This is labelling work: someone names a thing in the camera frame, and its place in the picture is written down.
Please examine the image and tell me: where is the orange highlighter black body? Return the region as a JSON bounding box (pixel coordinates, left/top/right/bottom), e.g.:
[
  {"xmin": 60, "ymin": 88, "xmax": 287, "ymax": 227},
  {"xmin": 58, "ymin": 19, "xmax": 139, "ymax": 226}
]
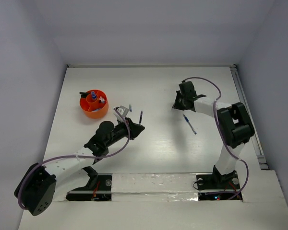
[{"xmin": 79, "ymin": 92, "xmax": 92, "ymax": 98}]

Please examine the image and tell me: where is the aluminium side rail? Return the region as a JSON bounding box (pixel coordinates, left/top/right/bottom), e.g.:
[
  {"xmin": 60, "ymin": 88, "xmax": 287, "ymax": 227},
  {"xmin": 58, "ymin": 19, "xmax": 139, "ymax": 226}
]
[{"xmin": 230, "ymin": 67, "xmax": 268, "ymax": 170}]

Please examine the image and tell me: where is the purple pen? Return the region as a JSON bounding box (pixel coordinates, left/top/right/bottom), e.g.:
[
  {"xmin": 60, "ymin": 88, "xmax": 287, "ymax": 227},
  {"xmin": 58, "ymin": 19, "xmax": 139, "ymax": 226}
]
[{"xmin": 139, "ymin": 110, "xmax": 143, "ymax": 125}]

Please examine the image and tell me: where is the orange round container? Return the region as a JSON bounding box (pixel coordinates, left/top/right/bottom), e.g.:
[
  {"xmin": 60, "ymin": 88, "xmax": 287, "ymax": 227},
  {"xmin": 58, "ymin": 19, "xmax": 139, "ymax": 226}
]
[{"xmin": 79, "ymin": 90, "xmax": 109, "ymax": 119}]

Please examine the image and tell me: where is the blue item in container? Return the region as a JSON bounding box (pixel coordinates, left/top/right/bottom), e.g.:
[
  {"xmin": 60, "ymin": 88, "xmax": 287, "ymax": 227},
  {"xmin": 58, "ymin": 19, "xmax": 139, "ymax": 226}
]
[{"xmin": 91, "ymin": 91, "xmax": 97, "ymax": 100}]

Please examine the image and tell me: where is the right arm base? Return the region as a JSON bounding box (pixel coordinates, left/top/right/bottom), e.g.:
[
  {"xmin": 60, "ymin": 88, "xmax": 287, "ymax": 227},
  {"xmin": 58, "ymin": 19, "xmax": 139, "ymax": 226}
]
[{"xmin": 193, "ymin": 165, "xmax": 242, "ymax": 201}]

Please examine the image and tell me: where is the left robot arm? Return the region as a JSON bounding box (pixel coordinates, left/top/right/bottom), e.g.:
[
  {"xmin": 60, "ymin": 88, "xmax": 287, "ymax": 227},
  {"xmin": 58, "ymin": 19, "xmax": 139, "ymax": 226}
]
[{"xmin": 14, "ymin": 117, "xmax": 145, "ymax": 216}]

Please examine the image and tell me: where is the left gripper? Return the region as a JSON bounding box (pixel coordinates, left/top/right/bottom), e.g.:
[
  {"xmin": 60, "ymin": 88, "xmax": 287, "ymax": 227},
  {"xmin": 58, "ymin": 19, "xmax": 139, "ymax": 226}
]
[{"xmin": 105, "ymin": 117, "xmax": 144, "ymax": 147}]

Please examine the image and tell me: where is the blue gel pen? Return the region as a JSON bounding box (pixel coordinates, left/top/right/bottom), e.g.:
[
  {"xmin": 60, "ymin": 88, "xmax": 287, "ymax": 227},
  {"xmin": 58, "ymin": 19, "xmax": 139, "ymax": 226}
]
[{"xmin": 183, "ymin": 114, "xmax": 197, "ymax": 135}]

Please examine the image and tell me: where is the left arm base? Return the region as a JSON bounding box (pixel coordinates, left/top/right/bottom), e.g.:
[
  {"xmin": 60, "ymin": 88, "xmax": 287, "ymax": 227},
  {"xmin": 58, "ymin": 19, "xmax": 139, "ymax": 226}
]
[{"xmin": 66, "ymin": 166, "xmax": 112, "ymax": 202}]

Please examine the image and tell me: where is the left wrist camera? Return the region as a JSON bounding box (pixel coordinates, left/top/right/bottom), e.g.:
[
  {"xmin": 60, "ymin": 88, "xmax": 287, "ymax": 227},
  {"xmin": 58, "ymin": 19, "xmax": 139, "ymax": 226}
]
[{"xmin": 113, "ymin": 105, "xmax": 129, "ymax": 122}]

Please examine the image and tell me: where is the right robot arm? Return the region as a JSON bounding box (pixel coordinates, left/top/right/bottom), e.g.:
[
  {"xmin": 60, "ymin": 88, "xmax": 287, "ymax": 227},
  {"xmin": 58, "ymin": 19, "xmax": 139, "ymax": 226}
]
[{"xmin": 173, "ymin": 81, "xmax": 255, "ymax": 188}]

